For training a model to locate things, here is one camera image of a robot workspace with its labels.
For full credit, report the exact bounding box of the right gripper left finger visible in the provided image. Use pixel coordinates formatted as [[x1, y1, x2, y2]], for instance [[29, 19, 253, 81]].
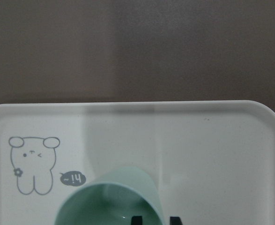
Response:
[[131, 216, 142, 225]]

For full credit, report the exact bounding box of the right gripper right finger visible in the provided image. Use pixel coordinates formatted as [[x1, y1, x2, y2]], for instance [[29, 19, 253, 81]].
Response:
[[170, 216, 183, 225]]

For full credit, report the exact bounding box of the green plastic cup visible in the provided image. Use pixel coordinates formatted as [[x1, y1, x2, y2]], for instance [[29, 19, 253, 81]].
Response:
[[54, 166, 165, 225]]

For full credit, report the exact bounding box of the white plastic tray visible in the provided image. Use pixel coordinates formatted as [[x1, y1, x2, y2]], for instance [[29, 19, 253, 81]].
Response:
[[0, 100, 275, 225]]

